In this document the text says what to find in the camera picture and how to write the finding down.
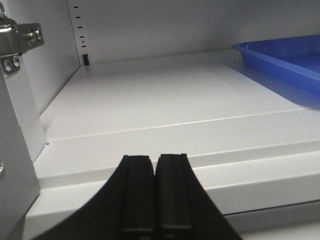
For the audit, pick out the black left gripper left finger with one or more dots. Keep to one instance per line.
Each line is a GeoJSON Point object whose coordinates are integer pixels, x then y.
{"type": "Point", "coordinates": [123, 209]}

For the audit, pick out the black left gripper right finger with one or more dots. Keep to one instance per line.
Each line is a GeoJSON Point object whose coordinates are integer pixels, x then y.
{"type": "Point", "coordinates": [184, 209]}

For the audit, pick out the grey cabinet shelf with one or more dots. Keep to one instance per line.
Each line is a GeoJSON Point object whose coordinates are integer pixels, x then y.
{"type": "Point", "coordinates": [253, 141]}

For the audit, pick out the grey cabinet door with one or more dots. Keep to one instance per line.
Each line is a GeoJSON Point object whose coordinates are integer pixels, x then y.
{"type": "Point", "coordinates": [19, 186]}

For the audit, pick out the black shelf clip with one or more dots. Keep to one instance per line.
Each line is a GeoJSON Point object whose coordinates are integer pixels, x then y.
{"type": "Point", "coordinates": [86, 60]}

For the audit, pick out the blue plastic tray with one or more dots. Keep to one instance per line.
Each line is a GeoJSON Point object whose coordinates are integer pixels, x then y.
{"type": "Point", "coordinates": [294, 61]}

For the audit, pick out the metal door hinge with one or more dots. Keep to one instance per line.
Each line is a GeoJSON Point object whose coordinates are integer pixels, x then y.
{"type": "Point", "coordinates": [15, 40]}

